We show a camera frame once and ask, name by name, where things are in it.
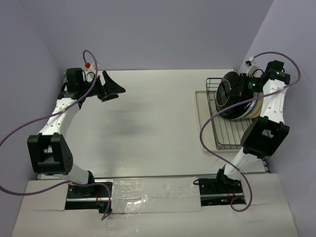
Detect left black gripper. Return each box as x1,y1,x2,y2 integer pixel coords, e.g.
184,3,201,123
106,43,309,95
80,71,125,102

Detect black rim plate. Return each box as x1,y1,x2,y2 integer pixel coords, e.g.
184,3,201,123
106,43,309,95
216,72,254,119

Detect red and teal floral plate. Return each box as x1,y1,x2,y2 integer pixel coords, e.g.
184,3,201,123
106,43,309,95
240,99,257,119

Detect teal scalloped plate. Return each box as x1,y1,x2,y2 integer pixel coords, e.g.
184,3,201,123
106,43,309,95
246,100,257,118

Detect beige bird plate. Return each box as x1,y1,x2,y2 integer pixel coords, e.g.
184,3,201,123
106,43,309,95
251,98,263,119

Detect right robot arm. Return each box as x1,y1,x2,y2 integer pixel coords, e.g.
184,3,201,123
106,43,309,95
214,60,290,193

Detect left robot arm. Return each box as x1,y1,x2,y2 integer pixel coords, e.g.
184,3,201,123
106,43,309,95
27,68,126,197

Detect white drain tray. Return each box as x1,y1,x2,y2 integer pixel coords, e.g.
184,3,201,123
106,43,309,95
195,91,238,153

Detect silver tape sheet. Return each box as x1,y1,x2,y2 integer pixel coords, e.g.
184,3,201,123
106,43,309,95
111,177,201,214

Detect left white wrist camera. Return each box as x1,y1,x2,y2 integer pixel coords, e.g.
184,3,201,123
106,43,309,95
84,61,100,75

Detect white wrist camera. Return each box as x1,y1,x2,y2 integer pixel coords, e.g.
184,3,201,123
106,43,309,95
84,61,100,75
245,57,259,77

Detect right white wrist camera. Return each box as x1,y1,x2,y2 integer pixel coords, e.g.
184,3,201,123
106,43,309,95
245,57,259,77

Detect black wire dish rack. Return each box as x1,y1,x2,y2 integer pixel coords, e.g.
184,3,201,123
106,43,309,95
205,78,252,151

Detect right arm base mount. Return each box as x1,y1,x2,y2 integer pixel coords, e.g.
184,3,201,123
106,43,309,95
193,178,246,206

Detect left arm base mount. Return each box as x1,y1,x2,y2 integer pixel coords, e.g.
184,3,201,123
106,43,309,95
65,185,109,214

